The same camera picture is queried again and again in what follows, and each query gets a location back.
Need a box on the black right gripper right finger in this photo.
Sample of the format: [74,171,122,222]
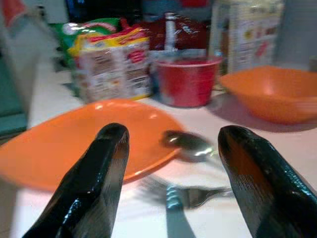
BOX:
[217,125,317,238]

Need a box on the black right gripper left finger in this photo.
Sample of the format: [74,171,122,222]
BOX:
[21,122,130,238]

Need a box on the orange plate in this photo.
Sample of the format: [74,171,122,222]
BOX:
[0,98,186,191]

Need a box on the silver metal fork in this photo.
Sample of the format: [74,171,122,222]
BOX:
[138,176,233,209]

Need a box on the silver metal spoon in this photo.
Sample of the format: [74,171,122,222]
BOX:
[160,129,223,167]

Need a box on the orange square bowl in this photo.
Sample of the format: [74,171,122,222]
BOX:
[218,65,317,125]

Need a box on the silver table knife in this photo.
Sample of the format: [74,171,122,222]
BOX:
[165,185,197,238]

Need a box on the yellow red snack package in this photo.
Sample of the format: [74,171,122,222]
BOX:
[68,26,152,103]

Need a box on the red plastic cup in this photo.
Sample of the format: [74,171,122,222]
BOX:
[154,55,223,108]

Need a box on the green snack bag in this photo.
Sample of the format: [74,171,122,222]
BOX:
[51,17,129,67]

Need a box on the white printed carton box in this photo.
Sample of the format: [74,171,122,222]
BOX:
[210,0,284,75]

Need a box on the clear bottle with white cap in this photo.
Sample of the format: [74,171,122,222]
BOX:
[163,12,178,52]

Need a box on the dark red snack bag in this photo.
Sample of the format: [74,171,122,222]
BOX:
[138,15,209,52]

